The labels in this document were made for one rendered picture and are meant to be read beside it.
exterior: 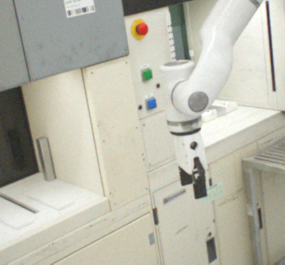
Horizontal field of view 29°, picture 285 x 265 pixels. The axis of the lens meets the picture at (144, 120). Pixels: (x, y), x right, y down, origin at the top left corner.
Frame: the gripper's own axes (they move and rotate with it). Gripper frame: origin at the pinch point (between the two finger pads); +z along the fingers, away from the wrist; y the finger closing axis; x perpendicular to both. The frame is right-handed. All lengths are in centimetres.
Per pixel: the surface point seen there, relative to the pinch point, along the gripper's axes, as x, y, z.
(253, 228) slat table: -44, 65, 54
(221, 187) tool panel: -32, 64, 32
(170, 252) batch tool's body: -5, 51, 46
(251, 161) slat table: -46, 63, 25
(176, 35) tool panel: -51, 147, -16
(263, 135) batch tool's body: -58, 76, 21
